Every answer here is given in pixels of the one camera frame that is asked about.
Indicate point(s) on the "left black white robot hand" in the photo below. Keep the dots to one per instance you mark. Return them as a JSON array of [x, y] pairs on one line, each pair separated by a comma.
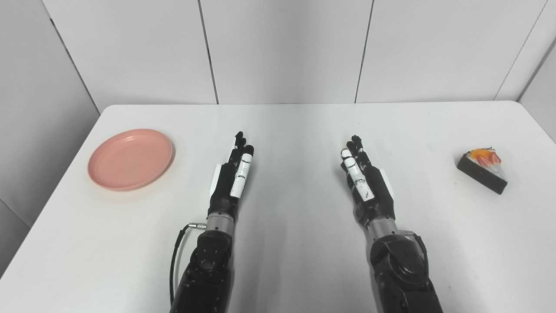
[[226, 187]]

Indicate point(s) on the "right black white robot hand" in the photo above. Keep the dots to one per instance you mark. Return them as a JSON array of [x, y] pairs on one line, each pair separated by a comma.
[[377, 191]]

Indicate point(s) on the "pink round plate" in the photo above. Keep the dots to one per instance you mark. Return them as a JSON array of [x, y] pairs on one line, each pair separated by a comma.
[[130, 160]]

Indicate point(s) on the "chocolate cake slice with fruit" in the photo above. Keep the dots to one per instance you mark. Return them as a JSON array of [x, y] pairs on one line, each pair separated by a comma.
[[482, 171]]

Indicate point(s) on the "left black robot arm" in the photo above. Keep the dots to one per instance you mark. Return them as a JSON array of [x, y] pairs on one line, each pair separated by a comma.
[[208, 269]]

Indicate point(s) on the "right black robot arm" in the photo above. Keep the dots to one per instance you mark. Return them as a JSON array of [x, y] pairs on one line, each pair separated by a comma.
[[402, 274]]

